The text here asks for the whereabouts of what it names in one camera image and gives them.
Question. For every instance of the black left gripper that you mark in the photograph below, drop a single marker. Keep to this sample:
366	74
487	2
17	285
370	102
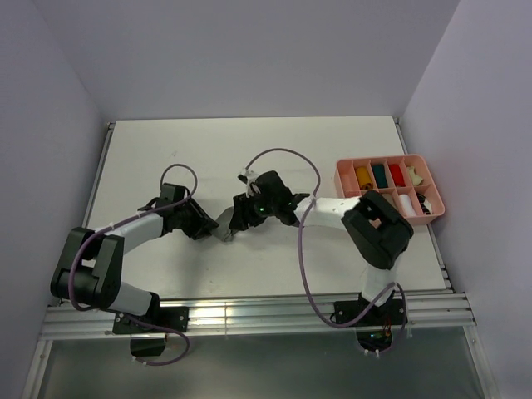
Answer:
201	220

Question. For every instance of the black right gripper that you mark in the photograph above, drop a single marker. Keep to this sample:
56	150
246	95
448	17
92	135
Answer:
243	214

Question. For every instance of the grey striped sock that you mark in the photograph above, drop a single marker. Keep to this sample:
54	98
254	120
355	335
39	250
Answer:
223	232

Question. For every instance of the mustard yellow striped sock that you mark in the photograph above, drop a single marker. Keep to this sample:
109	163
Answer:
364	179

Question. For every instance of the dark green reindeer sock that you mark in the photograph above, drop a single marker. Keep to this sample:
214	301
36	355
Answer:
379	173

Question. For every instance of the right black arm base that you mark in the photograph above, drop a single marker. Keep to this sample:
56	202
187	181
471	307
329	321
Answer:
378	328

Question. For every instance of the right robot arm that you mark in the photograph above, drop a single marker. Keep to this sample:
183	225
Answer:
379	232

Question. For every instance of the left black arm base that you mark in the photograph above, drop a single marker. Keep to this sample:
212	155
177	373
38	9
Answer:
149	334

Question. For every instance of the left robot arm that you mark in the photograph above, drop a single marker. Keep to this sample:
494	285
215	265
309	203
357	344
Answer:
89	270

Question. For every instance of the brown rolled sock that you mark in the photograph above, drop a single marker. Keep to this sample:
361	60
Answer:
389	199

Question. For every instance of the red rolled sock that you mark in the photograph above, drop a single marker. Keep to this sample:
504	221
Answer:
397	175

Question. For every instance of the white rolled sock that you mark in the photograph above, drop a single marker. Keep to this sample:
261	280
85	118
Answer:
407	205

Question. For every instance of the pink divided organizer tray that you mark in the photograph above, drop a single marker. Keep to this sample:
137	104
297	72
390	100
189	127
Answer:
347	185

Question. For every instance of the beige rolled sock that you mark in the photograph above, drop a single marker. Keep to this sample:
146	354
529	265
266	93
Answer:
414	177

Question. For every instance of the black white striped sock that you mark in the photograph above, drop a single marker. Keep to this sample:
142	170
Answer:
424	204

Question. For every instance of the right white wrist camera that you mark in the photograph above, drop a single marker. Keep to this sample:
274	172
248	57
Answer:
248	177

